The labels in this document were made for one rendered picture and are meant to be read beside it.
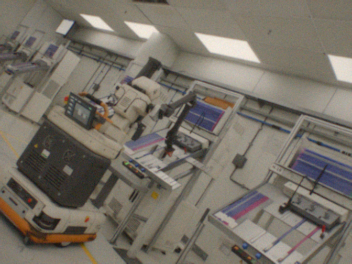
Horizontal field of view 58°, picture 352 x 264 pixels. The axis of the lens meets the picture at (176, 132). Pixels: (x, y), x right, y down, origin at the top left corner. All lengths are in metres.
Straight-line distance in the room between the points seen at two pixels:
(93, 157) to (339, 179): 1.81
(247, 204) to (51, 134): 1.56
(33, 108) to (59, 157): 5.15
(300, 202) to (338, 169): 0.38
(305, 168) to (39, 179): 2.03
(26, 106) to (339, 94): 5.78
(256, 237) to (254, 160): 2.51
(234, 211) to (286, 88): 2.98
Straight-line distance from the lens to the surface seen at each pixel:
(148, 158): 3.22
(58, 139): 2.33
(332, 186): 2.73
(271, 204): 2.69
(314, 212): 2.61
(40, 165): 2.37
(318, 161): 2.82
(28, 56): 8.65
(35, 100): 7.35
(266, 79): 5.40
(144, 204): 3.34
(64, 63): 7.38
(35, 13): 11.40
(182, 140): 3.41
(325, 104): 4.84
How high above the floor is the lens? 0.91
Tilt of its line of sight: 5 degrees up
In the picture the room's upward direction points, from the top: 32 degrees clockwise
